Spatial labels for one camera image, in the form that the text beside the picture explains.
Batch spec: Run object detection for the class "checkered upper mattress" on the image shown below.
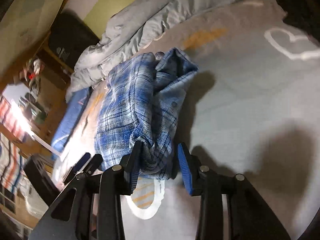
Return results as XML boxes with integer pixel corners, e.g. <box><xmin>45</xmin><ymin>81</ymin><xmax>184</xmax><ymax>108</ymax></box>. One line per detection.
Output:
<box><xmin>1</xmin><ymin>0</ymin><xmax>63</xmax><ymax>75</ymax></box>

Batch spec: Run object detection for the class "wooden bunk bed frame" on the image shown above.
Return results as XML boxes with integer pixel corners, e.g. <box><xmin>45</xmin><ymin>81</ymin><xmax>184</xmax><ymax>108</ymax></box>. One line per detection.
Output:
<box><xmin>0</xmin><ymin>0</ymin><xmax>81</xmax><ymax>230</ymax></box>

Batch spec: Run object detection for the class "grey crumpled duvet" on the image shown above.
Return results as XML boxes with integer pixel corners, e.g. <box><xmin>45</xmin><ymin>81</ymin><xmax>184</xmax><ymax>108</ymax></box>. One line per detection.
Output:
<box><xmin>66</xmin><ymin>0</ymin><xmax>240</xmax><ymax>101</ymax></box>

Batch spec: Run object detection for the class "blue pillow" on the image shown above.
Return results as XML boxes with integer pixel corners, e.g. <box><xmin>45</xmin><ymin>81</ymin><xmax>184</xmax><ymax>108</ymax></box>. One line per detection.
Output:
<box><xmin>51</xmin><ymin>88</ymin><xmax>92</xmax><ymax>153</ymax></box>

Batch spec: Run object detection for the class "wooden shelf with clutter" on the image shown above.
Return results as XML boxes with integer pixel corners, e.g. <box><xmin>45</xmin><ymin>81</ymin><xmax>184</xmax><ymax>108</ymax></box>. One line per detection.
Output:
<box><xmin>12</xmin><ymin>54</ymin><xmax>69</xmax><ymax>138</ymax></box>

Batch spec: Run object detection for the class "grey bed sheet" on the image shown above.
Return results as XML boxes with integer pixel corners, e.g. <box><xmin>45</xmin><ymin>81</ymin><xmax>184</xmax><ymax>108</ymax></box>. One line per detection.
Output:
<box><xmin>52</xmin><ymin>0</ymin><xmax>320</xmax><ymax>240</ymax></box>

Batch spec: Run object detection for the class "blue plaid shirt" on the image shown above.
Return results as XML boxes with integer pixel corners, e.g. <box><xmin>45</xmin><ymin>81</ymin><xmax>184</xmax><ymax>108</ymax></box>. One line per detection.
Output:
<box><xmin>94</xmin><ymin>48</ymin><xmax>199</xmax><ymax>180</ymax></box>

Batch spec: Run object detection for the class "black hanging garment bag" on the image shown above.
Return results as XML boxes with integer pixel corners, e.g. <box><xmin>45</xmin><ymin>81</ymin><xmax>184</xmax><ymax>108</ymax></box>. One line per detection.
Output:
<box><xmin>48</xmin><ymin>11</ymin><xmax>99</xmax><ymax>69</ymax></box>

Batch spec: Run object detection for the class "white desk lamp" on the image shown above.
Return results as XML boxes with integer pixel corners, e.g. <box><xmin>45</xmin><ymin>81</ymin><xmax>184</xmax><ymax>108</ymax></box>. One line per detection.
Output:
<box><xmin>25</xmin><ymin>128</ymin><xmax>61</xmax><ymax>157</ymax></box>

